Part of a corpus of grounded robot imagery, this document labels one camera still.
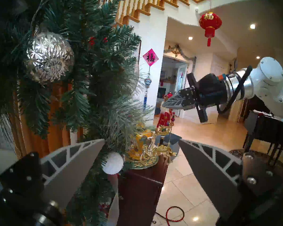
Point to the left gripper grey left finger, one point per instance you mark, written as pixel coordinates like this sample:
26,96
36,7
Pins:
68,171

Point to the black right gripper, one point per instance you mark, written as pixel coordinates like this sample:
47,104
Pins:
212,98

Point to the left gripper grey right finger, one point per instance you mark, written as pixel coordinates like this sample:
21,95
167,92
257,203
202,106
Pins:
217,180

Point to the gold glitter reindeer ornament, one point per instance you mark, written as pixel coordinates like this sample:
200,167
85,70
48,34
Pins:
164,153

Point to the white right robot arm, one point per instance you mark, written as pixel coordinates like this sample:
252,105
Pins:
271,82

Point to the white glitter ball ornament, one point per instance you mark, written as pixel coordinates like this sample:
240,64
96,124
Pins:
113,163

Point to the silver faceted ball ornament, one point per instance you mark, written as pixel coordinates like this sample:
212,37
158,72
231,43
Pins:
49,58

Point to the black fireplace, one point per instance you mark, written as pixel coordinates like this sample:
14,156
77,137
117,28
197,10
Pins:
161,93

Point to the tall red nutcracker figurine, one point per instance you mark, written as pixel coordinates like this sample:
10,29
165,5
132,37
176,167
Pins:
165,118

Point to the grey square bin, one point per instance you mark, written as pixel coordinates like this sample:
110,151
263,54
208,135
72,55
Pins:
174,139

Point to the blue vase charm with tassel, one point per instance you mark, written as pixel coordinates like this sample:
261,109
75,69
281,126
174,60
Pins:
147,82

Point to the tinsel doorway garland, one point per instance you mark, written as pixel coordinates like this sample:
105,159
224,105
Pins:
179,51

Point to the white panel door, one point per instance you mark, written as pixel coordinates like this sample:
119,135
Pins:
218,65

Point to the red diamond fu sign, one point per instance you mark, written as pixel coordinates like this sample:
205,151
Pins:
150,57

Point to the sheer white ribbon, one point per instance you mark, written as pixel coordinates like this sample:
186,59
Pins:
113,211

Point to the yellow porcelain lidded jar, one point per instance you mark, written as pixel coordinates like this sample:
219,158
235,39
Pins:
136,145

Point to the dark wooden cabinet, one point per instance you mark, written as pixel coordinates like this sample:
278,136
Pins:
136,197

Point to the black piano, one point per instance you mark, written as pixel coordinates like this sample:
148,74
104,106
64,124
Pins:
271,126

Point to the red paper lantern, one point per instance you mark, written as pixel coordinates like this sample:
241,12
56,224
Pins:
210,22

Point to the green pine garland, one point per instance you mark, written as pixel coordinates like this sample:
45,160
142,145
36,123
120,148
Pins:
96,63

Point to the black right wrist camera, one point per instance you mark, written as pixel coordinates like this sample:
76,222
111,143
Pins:
210,83

